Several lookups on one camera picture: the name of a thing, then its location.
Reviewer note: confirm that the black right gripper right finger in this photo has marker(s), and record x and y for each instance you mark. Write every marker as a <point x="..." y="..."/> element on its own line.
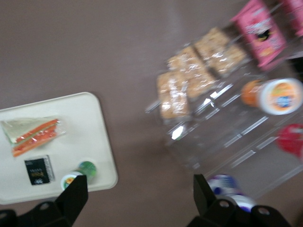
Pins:
<point x="206" y="205"/>

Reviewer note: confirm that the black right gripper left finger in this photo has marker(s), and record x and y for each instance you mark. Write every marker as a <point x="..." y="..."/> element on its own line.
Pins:
<point x="73" y="198"/>

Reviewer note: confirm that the green gum bottle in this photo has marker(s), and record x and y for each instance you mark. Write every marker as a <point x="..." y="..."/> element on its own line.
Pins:
<point x="88" y="168"/>

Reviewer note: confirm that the blue gum bottle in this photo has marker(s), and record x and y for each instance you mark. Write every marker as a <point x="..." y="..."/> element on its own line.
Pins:
<point x="227" y="185"/>

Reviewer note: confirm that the cream plastic tray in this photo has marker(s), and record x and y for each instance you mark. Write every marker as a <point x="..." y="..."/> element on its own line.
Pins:
<point x="71" y="113"/>

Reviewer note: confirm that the red gum bottle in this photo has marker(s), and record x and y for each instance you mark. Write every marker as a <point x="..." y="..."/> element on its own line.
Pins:
<point x="291" y="139"/>

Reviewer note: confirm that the orange gum bottle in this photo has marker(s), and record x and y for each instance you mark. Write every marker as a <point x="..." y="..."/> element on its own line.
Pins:
<point x="279" y="97"/>

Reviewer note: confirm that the small black tissue pack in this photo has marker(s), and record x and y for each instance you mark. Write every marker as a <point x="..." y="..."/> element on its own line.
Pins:
<point x="39" y="170"/>

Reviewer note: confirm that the clear acrylic tiered display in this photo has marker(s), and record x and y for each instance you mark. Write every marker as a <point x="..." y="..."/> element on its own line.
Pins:
<point x="236" y="142"/>

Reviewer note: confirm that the wrapped triangle sandwich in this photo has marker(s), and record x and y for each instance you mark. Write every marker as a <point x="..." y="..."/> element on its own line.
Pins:
<point x="33" y="136"/>

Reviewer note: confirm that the clear rice cracker pack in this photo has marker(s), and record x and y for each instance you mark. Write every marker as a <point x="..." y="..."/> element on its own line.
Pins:
<point x="191" y="71"/>
<point x="172" y="97"/>
<point x="220" y="50"/>

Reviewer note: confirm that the pink snack packet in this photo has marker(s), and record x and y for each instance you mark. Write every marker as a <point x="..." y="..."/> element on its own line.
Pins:
<point x="260" y="35"/>
<point x="296" y="16"/>

